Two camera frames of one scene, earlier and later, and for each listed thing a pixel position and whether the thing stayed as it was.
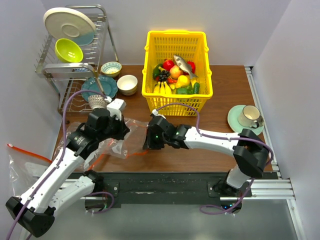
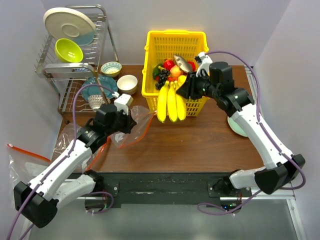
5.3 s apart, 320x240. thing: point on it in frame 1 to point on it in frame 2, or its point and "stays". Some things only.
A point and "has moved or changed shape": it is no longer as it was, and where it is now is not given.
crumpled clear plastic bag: (70, 127) stays
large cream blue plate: (62, 22) stays
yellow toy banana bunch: (162, 88) has moved or changed shape
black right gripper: (149, 143) to (188, 89)
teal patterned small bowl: (111, 69) stays
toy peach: (175, 72) stays
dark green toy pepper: (156, 71) stays
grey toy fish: (184, 65) stays
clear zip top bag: (133, 143) has moved or changed shape
